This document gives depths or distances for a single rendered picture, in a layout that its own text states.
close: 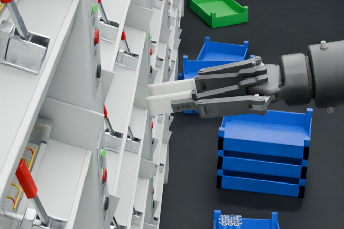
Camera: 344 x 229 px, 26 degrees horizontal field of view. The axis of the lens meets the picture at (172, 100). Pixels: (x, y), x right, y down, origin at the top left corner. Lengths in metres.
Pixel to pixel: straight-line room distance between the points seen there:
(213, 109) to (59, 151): 0.30
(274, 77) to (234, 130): 1.53
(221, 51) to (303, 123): 0.91
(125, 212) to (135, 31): 0.39
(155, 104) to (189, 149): 1.71
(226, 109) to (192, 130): 1.85
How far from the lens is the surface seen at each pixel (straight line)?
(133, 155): 1.48
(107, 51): 1.04
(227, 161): 2.54
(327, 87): 1.06
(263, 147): 2.49
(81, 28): 0.77
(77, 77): 0.79
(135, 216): 1.59
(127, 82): 1.34
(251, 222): 2.41
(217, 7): 3.93
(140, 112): 1.61
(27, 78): 0.59
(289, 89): 1.06
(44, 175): 0.79
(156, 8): 2.09
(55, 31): 0.67
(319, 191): 2.64
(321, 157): 2.80
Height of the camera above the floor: 1.59
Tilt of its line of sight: 31 degrees down
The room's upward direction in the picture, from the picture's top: straight up
